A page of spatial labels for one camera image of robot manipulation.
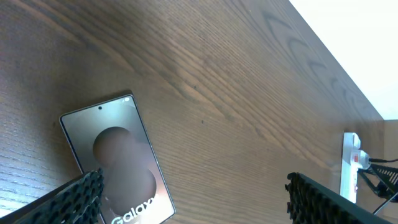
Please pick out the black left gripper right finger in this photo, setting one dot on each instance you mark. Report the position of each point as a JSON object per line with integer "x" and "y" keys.
{"x": 312, "y": 203}

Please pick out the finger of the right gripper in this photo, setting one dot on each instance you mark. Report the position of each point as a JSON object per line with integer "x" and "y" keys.
{"x": 387, "y": 177}

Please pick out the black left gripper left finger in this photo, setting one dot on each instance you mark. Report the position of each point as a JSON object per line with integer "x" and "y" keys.
{"x": 76, "y": 202}

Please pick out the white power strip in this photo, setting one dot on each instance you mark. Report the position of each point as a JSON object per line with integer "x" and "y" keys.
{"x": 353, "y": 160}

